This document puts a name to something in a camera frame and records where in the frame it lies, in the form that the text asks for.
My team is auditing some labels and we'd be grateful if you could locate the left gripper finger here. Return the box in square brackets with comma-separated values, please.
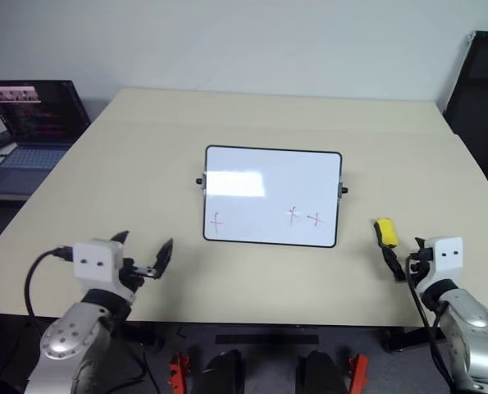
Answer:
[107, 230, 130, 247]
[153, 237, 175, 281]

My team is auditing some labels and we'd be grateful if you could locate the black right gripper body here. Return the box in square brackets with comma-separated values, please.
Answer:
[406, 245, 434, 285]

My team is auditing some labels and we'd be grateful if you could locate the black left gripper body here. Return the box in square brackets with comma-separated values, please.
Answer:
[118, 257, 163, 296]

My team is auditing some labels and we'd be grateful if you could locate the yellow and black eraser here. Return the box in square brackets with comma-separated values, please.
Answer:
[373, 218, 399, 249]

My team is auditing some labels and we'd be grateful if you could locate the black table foot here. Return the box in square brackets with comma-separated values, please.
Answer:
[381, 327, 448, 355]

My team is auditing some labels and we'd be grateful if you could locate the red clamp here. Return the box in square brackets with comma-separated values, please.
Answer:
[347, 354, 370, 394]
[166, 351, 189, 394]

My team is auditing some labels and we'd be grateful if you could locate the dark rounded shape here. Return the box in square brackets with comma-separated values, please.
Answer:
[201, 349, 245, 394]
[295, 350, 350, 394]

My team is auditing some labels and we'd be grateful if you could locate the black table crossbar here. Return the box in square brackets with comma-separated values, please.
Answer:
[214, 333, 321, 346]

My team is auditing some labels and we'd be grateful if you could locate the open laptop with blue keyboard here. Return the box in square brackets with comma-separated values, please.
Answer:
[0, 79, 93, 196]

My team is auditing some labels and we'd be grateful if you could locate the black chair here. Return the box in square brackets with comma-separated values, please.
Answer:
[440, 30, 488, 203]

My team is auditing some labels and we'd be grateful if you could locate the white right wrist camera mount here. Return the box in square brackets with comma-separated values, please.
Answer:
[425, 236, 464, 293]

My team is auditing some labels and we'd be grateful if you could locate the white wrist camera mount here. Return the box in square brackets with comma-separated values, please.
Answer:
[71, 239, 136, 305]
[425, 236, 464, 293]

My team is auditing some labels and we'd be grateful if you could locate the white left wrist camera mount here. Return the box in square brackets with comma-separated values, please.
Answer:
[71, 239, 136, 305]

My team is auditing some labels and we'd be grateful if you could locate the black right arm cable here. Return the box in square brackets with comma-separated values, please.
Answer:
[404, 253, 454, 387]

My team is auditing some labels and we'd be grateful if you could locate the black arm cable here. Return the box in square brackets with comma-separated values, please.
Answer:
[404, 253, 454, 387]
[25, 245, 75, 319]

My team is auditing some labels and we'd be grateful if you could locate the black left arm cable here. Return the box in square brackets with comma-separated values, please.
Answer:
[25, 245, 75, 319]

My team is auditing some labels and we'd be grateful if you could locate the whiteboard with black frame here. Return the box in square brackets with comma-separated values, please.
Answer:
[195, 144, 349, 250]

